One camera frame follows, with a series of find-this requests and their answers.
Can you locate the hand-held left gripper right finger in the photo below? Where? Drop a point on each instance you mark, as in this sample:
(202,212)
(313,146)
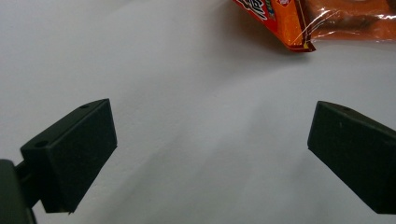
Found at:
(358,155)

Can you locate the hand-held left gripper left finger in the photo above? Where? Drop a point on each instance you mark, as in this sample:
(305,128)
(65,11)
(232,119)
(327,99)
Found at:
(74,149)

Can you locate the orange snack packet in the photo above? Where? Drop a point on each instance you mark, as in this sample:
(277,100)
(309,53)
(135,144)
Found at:
(289,21)

